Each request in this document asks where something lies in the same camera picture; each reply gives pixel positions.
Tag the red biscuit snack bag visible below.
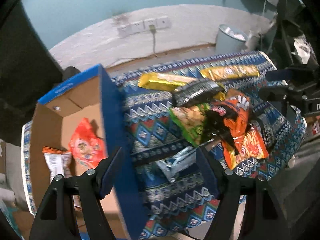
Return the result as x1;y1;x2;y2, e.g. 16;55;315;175
68;118;108;168

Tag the orange chips bag with label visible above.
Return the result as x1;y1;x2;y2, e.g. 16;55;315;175
42;146;72;182

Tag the yellow cracker snack pack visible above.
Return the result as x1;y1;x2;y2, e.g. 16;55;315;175
200;65;259;81

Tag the long gold snack pack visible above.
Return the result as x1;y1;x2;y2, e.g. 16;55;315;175
137;72;227;102

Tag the red fries snack bag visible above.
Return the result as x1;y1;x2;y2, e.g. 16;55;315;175
222;126;269;170

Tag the orange black chips bag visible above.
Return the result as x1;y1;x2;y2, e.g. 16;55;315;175
201;88;250;155

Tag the pale blue waste bin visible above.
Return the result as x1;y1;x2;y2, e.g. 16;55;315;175
215;24;248;54

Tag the silver foil snack pack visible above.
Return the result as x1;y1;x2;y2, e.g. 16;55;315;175
156;146;196;183

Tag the blue patterned tablecloth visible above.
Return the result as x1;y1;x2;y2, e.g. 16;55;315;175
23;51;306;239

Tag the blue cardboard box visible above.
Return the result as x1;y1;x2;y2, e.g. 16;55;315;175
27;65;149;239

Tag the black cylindrical device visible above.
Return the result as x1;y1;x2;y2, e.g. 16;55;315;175
62;66;80;82

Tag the green pea snack bag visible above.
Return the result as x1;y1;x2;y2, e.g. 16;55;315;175
169;103;213;147

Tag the black snack bag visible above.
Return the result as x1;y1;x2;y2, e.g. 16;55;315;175
171;79;224;107

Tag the white wall socket strip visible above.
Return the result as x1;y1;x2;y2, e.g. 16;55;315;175
117;16;171;37

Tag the grey plug with cable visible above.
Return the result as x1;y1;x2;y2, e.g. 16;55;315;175
149;24;158;57

